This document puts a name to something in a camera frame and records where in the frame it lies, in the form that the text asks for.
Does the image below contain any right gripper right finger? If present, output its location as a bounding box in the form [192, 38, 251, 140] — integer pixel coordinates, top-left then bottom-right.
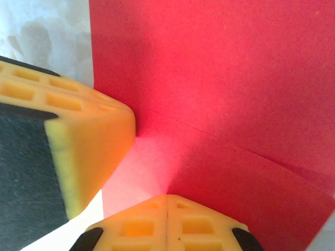
[166, 194, 264, 251]

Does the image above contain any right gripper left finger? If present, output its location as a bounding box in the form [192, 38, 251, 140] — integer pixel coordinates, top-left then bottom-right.
[72, 194, 168, 251]

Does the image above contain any red square paper sheet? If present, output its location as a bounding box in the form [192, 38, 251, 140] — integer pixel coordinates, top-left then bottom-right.
[88, 0, 335, 251]

